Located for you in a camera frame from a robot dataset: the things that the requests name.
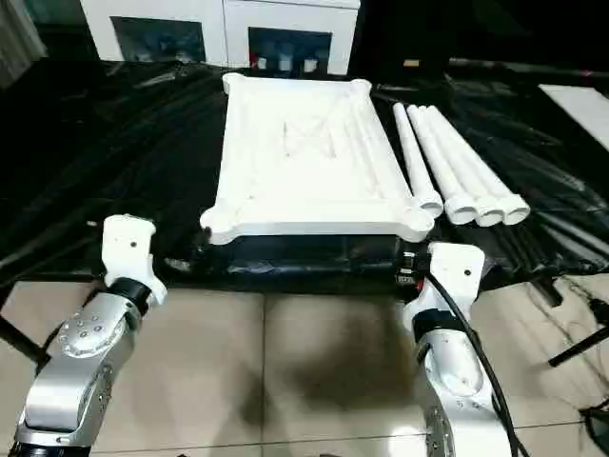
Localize white plastic table top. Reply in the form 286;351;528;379
199;73;437;247

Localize white flat board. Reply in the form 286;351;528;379
537;83;609;144

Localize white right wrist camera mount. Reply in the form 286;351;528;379
403;241;487;334

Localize white plastic table leg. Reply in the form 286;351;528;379
392;102;445;215
405;105;479;227
417;105;506;228
426;105;532;226

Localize black mat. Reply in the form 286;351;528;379
0;56;609;306

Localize black stand strut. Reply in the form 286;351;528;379
546;327;609;368
0;308;49;366

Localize white cabinet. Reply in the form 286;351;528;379
79;0;362;77

